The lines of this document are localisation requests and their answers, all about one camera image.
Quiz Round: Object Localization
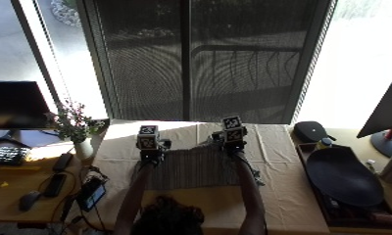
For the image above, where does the person's left hand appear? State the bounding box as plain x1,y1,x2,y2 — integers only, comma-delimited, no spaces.
138,138,172,166

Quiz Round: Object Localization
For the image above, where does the person's right hand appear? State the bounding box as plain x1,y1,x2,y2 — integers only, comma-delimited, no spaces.
212,126,249,156

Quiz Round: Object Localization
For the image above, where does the grey striped cloth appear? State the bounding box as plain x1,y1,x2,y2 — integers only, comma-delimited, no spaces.
132,143,266,191

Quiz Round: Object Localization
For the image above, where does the left glove white marker cube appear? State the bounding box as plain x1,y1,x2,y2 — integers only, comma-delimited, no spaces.
136,124,161,151

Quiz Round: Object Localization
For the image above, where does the glove white marker cube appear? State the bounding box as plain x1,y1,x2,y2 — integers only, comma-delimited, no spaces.
136,124,161,151
221,116,245,144

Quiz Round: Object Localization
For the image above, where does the right glove white marker cube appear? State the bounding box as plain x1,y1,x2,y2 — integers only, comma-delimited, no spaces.
221,116,245,144

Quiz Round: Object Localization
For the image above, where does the white vase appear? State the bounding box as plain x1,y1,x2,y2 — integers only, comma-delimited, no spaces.
72,138,96,161

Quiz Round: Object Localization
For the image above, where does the beige tablecloth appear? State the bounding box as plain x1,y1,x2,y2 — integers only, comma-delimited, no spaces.
72,118,332,235

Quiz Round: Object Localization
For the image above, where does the small device with blue screen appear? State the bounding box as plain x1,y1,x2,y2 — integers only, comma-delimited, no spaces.
75,175,108,212

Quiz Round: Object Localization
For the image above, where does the black zippered pouch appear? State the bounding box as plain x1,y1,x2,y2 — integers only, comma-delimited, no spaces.
293,120,337,144

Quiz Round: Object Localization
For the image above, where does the the person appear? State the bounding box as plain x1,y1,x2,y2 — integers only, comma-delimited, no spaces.
112,126,268,235

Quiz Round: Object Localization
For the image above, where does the black remote control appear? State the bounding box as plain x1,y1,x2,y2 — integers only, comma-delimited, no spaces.
51,152,75,172

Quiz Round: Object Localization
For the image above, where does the green flowering plant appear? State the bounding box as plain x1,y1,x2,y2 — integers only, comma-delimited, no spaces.
44,99,107,143

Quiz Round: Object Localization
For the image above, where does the black smartphone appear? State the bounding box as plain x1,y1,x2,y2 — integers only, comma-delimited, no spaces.
43,172,68,199

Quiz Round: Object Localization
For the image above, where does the large dark oval plate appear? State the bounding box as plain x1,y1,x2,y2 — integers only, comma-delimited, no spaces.
305,145,385,208

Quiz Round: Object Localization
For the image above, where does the dark window roller blind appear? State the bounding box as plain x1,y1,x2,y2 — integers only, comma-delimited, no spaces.
76,0,338,124

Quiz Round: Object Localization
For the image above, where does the dark wooden tray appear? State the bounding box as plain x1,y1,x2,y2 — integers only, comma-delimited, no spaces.
294,142,392,229

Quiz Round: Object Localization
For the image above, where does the black computer mouse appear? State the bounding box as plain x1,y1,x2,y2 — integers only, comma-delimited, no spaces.
19,190,41,212

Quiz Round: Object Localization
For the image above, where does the black keyboard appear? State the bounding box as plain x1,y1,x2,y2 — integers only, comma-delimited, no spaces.
0,146,32,166

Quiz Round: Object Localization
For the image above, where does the black computer monitor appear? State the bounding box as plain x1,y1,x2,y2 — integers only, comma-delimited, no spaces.
0,80,57,130

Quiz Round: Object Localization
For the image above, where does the dark monitor with red stand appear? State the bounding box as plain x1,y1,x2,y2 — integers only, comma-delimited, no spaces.
355,78,392,159

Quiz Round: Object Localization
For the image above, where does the black cable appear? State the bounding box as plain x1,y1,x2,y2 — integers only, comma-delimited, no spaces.
36,165,101,235

